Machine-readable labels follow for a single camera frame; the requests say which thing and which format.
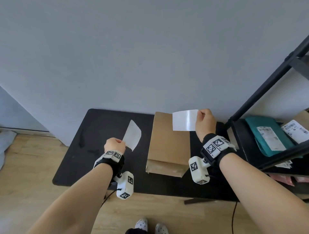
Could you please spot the person's left hand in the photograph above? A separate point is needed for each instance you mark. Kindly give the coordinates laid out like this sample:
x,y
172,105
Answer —
x,y
114,144

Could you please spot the person's right hand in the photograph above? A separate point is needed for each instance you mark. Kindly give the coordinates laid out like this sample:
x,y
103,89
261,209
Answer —
x,y
206,123

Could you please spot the white label backing paper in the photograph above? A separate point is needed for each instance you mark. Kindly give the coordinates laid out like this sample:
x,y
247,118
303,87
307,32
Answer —
x,y
132,135

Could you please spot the brown paper parcel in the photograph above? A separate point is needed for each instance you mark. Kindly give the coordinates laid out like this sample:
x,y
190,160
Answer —
x,y
169,147

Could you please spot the person's left forearm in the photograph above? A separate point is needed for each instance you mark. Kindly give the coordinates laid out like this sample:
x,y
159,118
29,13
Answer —
x,y
77,200

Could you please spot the person's right forearm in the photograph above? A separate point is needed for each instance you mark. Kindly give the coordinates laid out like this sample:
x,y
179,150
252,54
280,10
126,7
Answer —
x,y
260,195

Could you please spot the person's left spotted shoe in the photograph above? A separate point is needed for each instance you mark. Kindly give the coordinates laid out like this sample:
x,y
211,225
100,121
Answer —
x,y
141,224

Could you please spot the person's spotted shoe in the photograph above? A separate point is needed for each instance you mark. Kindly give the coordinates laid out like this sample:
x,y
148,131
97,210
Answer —
x,y
161,229
141,224

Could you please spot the person's dark trousers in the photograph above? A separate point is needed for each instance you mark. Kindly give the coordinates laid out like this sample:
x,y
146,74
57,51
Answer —
x,y
132,232

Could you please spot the person's right spotted shoe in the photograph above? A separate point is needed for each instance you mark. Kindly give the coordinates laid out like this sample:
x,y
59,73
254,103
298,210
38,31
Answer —
x,y
161,229

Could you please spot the left wristband with markers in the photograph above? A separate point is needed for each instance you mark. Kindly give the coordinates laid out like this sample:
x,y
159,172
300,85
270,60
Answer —
x,y
113,159

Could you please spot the wristband with markers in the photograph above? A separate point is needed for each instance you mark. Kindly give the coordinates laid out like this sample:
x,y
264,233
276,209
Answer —
x,y
217,148
113,159

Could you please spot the right wristband with markers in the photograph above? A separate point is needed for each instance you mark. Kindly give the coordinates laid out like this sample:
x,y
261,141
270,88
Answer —
x,y
217,148

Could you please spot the teal mailer bag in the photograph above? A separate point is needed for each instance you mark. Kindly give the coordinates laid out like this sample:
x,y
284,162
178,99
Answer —
x,y
256,130

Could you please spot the black metal shelf rack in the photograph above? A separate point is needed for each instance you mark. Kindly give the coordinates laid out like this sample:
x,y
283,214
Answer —
x,y
263,90

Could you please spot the white printed paper slips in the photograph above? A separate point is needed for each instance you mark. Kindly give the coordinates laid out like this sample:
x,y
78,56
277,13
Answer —
x,y
283,164

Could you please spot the pink packet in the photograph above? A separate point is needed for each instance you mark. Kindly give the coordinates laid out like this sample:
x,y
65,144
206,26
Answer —
x,y
301,179
281,180

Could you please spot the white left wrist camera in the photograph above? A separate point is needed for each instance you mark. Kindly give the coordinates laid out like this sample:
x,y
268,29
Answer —
x,y
125,185

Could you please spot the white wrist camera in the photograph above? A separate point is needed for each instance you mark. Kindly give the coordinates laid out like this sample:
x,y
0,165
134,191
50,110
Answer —
x,y
198,170
125,185

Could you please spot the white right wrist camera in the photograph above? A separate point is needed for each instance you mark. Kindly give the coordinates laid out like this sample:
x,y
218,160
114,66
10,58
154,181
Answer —
x,y
198,170

